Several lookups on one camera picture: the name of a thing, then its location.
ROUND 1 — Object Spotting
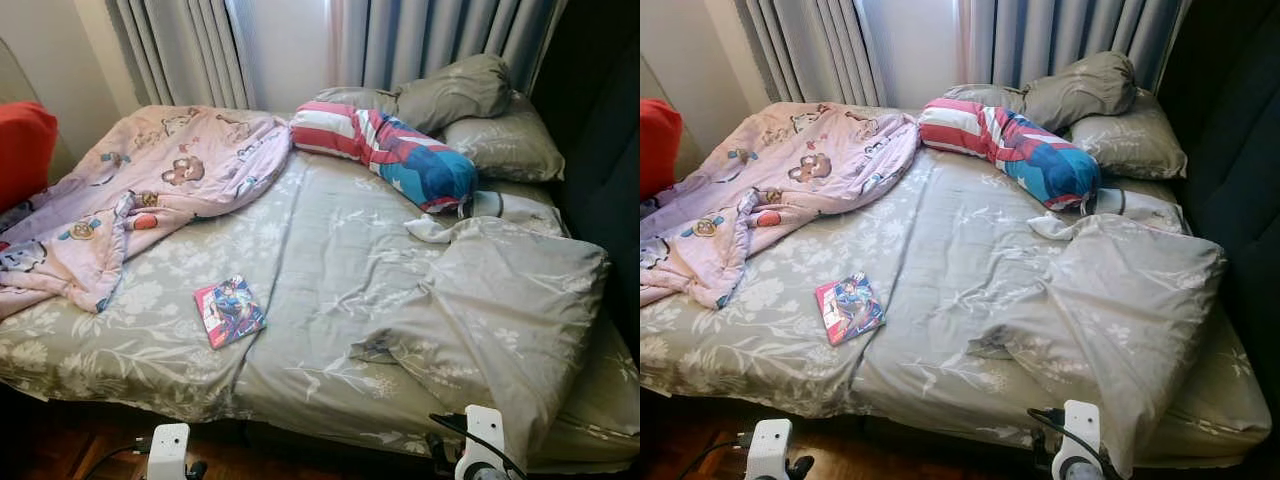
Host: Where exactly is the colourful comic book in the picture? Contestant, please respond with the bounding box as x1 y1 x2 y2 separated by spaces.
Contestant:
814 272 887 347
193 275 267 351

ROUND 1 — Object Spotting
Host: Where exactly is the pink cartoon bear blanket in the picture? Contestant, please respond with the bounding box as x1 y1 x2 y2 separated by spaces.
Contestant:
0 105 293 319
640 102 921 311

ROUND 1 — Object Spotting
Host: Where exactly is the grey floral duvet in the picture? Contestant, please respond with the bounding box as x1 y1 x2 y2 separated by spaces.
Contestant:
968 213 1226 479
350 215 611 466

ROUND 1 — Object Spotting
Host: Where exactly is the grey floral bed sheet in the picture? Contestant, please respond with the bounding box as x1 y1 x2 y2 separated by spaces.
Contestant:
640 148 1273 469
0 150 641 471

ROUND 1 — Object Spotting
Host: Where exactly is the white sock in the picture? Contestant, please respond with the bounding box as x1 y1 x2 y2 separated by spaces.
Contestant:
1027 210 1091 241
403 213 471 245

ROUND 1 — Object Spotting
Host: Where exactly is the white striped cloth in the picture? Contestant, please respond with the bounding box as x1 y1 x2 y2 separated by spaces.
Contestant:
465 190 566 238
1085 187 1188 236

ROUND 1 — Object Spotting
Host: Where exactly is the striped superhero bolster pillow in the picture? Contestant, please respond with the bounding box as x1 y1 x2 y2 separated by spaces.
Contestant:
290 100 479 214
918 97 1101 211

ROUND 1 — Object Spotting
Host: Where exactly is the grey floral pillow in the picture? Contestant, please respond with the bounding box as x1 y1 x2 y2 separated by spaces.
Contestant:
1068 90 1189 181
440 92 566 183

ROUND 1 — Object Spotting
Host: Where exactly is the dark blue sofa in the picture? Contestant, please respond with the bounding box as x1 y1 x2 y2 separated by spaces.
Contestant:
530 0 641 361
1160 0 1280 401

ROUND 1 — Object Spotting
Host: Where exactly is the grey pleated curtain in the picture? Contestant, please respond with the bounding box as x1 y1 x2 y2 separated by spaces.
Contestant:
958 0 1193 93
330 0 569 96
735 0 886 109
105 0 256 111

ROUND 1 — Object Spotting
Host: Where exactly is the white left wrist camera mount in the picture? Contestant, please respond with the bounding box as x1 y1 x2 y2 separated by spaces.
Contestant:
147 423 192 480
745 418 794 480

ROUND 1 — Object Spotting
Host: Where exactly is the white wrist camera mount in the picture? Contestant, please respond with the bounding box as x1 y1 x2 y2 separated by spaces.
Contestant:
147 423 192 480
745 418 794 480
455 405 505 480
1050 400 1102 480

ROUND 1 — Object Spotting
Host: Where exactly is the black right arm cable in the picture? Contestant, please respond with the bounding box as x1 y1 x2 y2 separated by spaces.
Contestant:
1027 407 1126 480
430 412 528 480

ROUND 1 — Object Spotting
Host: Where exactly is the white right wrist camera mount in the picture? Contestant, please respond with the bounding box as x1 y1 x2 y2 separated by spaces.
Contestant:
455 405 505 480
1050 400 1102 480

